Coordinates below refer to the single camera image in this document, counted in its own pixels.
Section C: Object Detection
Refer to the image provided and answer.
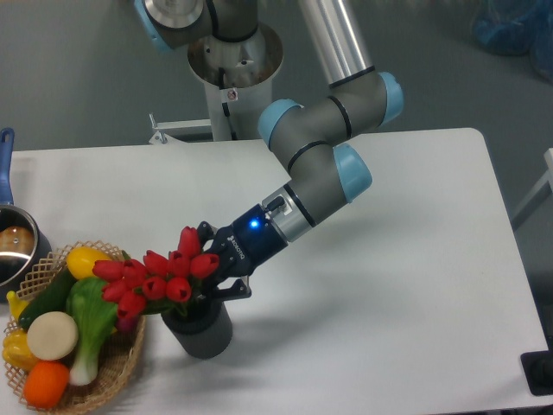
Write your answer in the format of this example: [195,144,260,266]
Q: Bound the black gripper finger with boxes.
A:
[196,276,252,302]
[197,221,218,254]

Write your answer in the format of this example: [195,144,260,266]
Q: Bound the green bok choy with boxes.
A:
[66,277,118,386]

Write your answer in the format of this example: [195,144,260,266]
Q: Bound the round beige bun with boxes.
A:
[27,311,79,361]

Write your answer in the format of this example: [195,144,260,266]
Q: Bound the woven wicker basket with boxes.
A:
[3,241,146,414]

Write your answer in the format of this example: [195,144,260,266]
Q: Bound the yellow banana tip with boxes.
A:
[6,290,29,321]

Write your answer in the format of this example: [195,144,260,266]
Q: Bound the blue handled saucepan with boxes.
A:
[1,127,51,303]

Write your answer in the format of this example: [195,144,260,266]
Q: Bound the dark grey ribbed vase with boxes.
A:
[162,300,233,360]

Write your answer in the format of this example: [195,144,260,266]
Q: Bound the dark green cucumber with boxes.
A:
[17,268,77,330]

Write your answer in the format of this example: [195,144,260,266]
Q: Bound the orange fruit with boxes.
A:
[23,361,69,409]

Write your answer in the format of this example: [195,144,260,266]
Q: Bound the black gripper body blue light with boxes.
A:
[211,204,288,284]

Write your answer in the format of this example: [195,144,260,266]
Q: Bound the red tulip bouquet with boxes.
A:
[92,227,220,320]

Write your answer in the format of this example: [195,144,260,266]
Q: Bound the blue plastic bag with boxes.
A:
[471,1,552,82]

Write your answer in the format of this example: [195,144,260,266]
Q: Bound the purple red radish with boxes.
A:
[115,316,139,334]

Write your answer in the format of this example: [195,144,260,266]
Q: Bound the yellow squash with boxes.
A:
[66,246,111,280]

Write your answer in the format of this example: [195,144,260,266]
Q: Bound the black device table edge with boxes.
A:
[520,350,552,396]

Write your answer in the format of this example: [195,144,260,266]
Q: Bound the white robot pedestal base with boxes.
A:
[148,21,286,145]

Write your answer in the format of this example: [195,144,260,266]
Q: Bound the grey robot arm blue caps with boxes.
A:
[134,1,404,301]

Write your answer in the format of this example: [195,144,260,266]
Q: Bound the white frame right edge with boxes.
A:
[511,148,552,232]

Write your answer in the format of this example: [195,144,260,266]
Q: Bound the yellow bell pepper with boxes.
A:
[3,329,39,372]

